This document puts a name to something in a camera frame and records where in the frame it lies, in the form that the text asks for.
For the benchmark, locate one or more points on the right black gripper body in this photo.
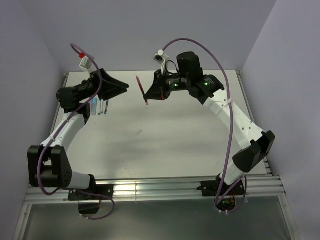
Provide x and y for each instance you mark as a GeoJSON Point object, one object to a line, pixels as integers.
{"type": "Point", "coordinates": [178, 81]}

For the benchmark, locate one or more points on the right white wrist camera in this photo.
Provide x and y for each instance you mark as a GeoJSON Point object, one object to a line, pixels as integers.
{"type": "Point", "coordinates": [161, 58]}

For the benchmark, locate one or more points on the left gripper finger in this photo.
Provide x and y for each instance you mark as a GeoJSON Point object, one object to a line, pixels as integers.
{"type": "Point", "coordinates": [109, 81]}
{"type": "Point", "coordinates": [110, 90]}

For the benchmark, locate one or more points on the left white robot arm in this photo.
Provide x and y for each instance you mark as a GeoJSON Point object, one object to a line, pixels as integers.
{"type": "Point", "coordinates": [48, 164]}

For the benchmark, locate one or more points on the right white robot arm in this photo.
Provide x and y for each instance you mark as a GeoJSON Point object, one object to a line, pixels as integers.
{"type": "Point", "coordinates": [254, 142]}

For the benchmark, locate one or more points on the white teal marker pen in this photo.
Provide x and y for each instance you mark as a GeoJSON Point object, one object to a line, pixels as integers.
{"type": "Point", "coordinates": [98, 109]}

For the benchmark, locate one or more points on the light blue highlighter pen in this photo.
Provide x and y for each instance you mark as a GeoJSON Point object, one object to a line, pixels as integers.
{"type": "Point", "coordinates": [94, 106]}

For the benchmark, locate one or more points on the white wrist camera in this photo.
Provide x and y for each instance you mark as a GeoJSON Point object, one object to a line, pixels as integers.
{"type": "Point", "coordinates": [161, 58]}
{"type": "Point", "coordinates": [85, 63]}

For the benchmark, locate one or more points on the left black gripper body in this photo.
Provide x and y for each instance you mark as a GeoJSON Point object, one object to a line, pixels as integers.
{"type": "Point", "coordinates": [88, 89]}

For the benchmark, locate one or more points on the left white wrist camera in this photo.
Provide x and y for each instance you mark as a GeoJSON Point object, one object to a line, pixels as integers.
{"type": "Point", "coordinates": [85, 63]}

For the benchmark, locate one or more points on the aluminium frame rail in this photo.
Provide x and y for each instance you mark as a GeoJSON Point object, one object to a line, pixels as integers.
{"type": "Point", "coordinates": [161, 189]}

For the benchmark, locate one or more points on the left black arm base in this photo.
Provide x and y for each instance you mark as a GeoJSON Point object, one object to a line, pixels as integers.
{"type": "Point", "coordinates": [90, 201]}

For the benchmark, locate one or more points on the red gel pen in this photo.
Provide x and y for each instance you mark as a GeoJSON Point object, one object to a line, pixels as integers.
{"type": "Point", "coordinates": [141, 89]}

